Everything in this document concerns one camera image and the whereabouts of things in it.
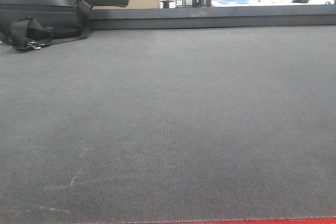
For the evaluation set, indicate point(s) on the blue tray on table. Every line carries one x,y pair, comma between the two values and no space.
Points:
226,2

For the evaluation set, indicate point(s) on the black fabric bag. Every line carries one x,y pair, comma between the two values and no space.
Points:
33,24

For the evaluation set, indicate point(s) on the dark conveyor side rail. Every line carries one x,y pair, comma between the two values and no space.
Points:
213,17

